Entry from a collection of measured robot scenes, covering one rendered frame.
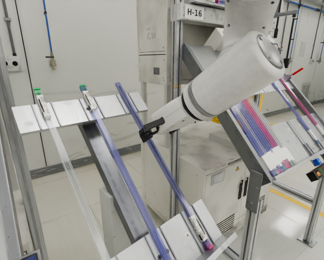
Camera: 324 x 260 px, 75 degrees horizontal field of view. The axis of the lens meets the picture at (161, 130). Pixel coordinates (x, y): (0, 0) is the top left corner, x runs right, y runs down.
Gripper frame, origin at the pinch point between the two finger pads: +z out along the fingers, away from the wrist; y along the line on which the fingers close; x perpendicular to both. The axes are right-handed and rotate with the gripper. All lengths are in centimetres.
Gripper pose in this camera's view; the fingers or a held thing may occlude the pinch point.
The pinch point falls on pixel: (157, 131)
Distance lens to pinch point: 55.0
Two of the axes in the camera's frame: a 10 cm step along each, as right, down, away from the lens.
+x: 4.0, 9.0, -1.7
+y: -7.4, 2.1, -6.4
